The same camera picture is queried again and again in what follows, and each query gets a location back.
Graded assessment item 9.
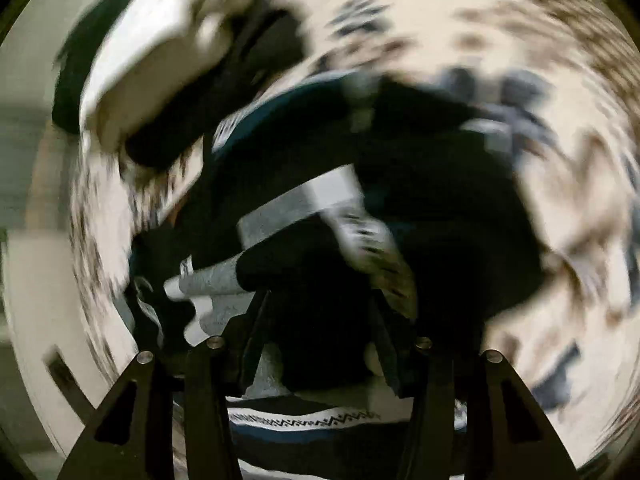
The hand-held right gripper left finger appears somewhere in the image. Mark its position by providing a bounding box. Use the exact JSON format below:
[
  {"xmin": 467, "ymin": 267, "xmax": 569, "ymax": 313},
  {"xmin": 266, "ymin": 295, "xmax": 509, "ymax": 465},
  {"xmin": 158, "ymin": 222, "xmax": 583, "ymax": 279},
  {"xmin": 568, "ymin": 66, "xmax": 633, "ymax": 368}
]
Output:
[{"xmin": 57, "ymin": 287, "xmax": 274, "ymax": 480}]

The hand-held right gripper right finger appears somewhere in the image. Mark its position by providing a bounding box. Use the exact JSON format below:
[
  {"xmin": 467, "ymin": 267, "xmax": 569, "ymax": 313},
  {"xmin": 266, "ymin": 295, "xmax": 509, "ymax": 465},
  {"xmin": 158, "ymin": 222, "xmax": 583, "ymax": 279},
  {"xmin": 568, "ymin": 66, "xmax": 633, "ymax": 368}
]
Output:
[{"xmin": 369, "ymin": 294, "xmax": 576, "ymax": 480}]

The dark garment with grey stripes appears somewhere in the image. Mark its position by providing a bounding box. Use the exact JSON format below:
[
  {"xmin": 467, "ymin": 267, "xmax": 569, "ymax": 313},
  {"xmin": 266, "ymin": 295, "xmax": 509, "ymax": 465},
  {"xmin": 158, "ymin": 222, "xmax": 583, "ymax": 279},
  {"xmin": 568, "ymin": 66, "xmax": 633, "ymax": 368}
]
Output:
[{"xmin": 125, "ymin": 70, "xmax": 546, "ymax": 480}]

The person's left forearm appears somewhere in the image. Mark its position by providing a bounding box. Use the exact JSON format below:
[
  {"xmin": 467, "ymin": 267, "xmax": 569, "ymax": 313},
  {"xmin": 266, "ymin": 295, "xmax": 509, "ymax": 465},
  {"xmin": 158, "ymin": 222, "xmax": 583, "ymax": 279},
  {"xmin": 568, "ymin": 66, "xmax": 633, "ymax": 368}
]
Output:
[{"xmin": 51, "ymin": 0, "xmax": 151, "ymax": 136}]

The printed blanket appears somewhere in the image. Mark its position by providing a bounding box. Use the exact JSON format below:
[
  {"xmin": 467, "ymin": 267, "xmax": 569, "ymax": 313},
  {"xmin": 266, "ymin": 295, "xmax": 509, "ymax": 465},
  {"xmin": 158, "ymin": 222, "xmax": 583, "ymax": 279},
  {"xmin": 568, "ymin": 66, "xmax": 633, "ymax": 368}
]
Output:
[{"xmin": 65, "ymin": 0, "xmax": 640, "ymax": 480}]

